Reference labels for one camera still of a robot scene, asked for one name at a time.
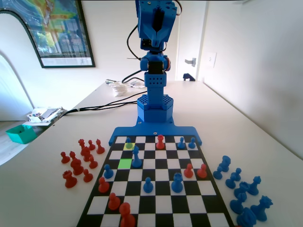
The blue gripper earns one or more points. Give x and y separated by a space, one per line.
158 40

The blue chess pawn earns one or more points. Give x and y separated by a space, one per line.
191 144
230 183
148 186
217 174
181 144
128 144
108 173

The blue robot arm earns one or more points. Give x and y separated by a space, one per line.
155 94

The red chess rook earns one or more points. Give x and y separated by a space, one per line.
160 144
70 180

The red chess bishop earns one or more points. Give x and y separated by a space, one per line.
100 149
73 156

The red chess pawn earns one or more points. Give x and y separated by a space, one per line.
93 163
188 172
87 177
114 203
91 146
65 159
202 173
126 217
103 186

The red chess queen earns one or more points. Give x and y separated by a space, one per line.
82 144

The blue chess king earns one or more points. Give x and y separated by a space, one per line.
136 162

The white door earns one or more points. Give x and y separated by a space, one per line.
189 35

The silver metal cylinder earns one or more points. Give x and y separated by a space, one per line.
109 81

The blue table clamp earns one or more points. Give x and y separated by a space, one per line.
188 77

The white stacked plastic parts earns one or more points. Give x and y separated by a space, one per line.
119 89

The black framed map poster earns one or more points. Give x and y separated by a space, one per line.
61 35

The white paper pile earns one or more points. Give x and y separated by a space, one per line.
47 114

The white arched panel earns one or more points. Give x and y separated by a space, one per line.
11 94

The black white chessboard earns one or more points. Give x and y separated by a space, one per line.
161 175

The teal plastic bin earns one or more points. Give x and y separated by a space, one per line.
21 136

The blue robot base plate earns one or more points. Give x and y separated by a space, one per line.
132 131

